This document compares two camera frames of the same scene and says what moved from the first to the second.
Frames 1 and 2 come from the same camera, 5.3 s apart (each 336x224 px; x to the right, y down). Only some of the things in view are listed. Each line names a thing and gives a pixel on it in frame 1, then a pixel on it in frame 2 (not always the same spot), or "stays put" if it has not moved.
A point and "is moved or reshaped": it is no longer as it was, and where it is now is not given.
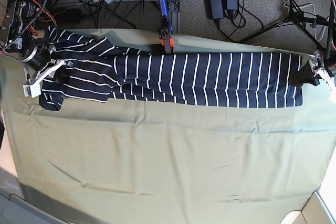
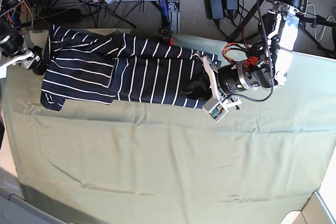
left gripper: (62, 74) → (26, 58)
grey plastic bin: (15, 209) stays put
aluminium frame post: (174, 4) stays put
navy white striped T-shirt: (101, 71) is moved or reshaped
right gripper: (306, 75) → (200, 88)
